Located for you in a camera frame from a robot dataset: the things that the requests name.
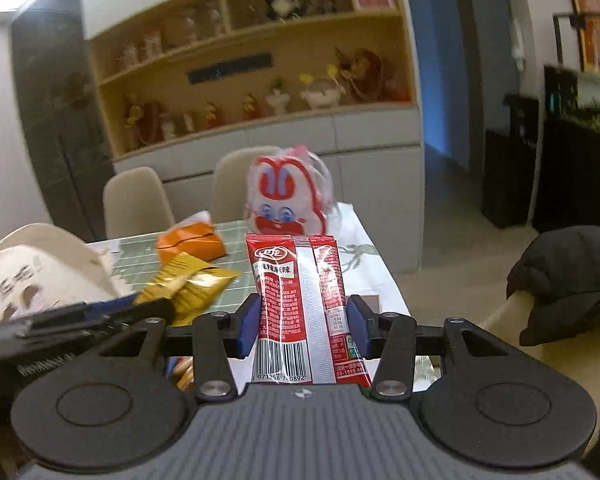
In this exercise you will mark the beige chair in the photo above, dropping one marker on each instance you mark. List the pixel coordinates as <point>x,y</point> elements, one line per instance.
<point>555,375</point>
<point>137,205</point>
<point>235,185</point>

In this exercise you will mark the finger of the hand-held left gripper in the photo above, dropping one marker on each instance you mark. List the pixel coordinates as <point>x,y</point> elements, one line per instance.
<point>105,316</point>

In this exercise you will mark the white vase figurine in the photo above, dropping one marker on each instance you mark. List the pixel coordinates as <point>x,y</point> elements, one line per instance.
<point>278,100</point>

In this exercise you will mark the white paper bag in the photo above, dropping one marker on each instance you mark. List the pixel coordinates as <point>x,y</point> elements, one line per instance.
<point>45,270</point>

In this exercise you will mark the green chequered table mat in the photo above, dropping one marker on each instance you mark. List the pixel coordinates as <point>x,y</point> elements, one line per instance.
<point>230,265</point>

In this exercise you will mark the white red rabbit bag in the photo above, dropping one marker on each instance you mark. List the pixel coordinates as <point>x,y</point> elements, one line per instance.
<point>285,195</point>

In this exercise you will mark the brown plush decoration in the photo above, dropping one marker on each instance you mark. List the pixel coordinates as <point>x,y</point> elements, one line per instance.
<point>372,72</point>

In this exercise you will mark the tall red figurine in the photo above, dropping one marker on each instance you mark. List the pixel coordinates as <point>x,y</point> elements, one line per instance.
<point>142,117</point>

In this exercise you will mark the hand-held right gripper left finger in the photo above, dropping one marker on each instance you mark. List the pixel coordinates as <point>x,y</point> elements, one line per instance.
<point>245,327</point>

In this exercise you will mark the white bowl figurine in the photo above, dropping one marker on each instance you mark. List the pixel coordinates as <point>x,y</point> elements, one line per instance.
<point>322,95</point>

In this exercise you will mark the wooden shelf cabinet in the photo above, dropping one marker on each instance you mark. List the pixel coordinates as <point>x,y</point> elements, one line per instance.
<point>300,50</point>

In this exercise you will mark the fish tank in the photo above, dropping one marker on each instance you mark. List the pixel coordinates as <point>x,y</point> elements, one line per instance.
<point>580,100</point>

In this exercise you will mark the orange snack packet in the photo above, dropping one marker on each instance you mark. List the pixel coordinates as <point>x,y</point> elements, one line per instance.
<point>192,242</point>

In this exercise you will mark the small biscuit packet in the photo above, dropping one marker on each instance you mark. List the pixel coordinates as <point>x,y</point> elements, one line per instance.
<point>183,372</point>

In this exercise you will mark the black jacket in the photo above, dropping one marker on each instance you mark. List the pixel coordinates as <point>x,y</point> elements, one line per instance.
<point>570,280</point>

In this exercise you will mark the black white plush toy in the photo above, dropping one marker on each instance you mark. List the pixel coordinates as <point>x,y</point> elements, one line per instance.
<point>285,5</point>

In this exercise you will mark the small red figurine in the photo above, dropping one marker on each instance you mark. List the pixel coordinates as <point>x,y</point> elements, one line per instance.
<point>250,106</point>

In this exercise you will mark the gold snack packet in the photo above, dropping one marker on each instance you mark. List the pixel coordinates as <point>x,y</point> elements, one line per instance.
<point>195,285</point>

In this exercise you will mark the white leaf-print tablecloth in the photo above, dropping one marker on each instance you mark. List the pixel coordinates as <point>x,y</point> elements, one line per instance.
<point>372,265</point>

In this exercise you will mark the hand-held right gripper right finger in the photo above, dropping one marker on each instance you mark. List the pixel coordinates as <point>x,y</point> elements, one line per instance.
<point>357,327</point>

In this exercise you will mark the white wall intercom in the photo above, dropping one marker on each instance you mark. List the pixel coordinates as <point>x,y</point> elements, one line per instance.
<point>518,45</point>

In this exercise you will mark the red snack packet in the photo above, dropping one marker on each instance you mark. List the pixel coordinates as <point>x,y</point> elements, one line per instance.
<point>280,285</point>

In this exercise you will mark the black low cabinet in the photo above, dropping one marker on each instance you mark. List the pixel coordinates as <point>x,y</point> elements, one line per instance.
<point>510,180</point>

